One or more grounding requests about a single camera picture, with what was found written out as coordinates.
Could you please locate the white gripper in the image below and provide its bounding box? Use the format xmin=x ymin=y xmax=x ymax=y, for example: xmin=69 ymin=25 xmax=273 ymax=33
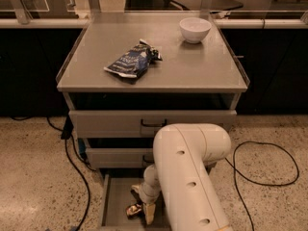
xmin=131 ymin=165 xmax=161 ymax=225

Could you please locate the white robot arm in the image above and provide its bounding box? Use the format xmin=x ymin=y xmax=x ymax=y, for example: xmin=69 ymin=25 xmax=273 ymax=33
xmin=132 ymin=123 xmax=233 ymax=231

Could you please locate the grey open bottom drawer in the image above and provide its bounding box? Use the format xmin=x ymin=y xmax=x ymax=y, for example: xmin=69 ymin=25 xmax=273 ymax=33
xmin=98 ymin=168 xmax=171 ymax=231

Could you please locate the grey middle drawer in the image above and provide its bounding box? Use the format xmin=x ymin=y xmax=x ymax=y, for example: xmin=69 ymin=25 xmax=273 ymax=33
xmin=86 ymin=148 xmax=154 ymax=168

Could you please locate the grey top drawer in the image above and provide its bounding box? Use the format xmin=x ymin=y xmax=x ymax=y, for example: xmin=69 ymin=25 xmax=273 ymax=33
xmin=69 ymin=110 xmax=237 ymax=139

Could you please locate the grey drawer cabinet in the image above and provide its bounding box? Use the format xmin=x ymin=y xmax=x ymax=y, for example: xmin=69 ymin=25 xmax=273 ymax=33
xmin=55 ymin=11 xmax=250 ymax=178

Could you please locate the black power adapter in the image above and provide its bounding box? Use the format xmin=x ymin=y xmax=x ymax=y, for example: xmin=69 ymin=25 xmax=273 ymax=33
xmin=61 ymin=116 xmax=73 ymax=140

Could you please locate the blue chip bag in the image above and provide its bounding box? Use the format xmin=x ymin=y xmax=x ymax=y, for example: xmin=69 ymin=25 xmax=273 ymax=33
xmin=104 ymin=39 xmax=163 ymax=79

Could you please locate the white bowl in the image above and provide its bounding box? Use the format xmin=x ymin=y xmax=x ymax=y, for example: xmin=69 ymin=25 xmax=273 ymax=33
xmin=179 ymin=17 xmax=212 ymax=43

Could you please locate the black office chair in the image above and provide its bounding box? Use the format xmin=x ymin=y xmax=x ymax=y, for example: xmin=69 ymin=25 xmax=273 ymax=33
xmin=164 ymin=0 xmax=244 ymax=12

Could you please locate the black cable left floor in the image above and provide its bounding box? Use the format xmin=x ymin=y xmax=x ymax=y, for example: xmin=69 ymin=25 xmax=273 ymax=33
xmin=9 ymin=115 xmax=97 ymax=231

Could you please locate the black cable floor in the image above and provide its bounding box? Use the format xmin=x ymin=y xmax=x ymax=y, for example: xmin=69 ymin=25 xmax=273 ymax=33
xmin=224 ymin=141 xmax=300 ymax=231
xmin=9 ymin=115 xmax=97 ymax=231

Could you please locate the black cable right floor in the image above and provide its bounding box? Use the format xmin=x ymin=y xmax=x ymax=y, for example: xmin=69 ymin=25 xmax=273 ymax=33
xmin=224 ymin=141 xmax=300 ymax=231

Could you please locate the white horizontal rail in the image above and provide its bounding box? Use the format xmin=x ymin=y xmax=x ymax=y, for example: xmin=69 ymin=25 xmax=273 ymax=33
xmin=0 ymin=18 xmax=308 ymax=29

